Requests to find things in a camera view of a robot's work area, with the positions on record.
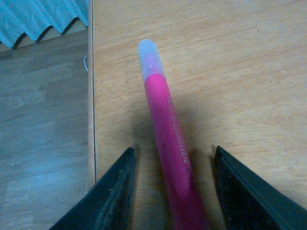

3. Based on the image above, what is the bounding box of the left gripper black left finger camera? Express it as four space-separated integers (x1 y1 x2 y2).
51 147 137 230

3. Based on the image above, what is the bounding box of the pink marker with clear cap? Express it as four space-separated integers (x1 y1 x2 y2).
138 39 210 230

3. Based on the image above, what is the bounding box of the wooden dresser cabinet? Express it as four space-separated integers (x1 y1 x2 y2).
88 0 307 230

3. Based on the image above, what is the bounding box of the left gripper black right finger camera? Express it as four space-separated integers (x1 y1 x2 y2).
214 146 307 230

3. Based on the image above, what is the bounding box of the grey curtain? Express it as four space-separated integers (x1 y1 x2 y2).
0 0 89 48

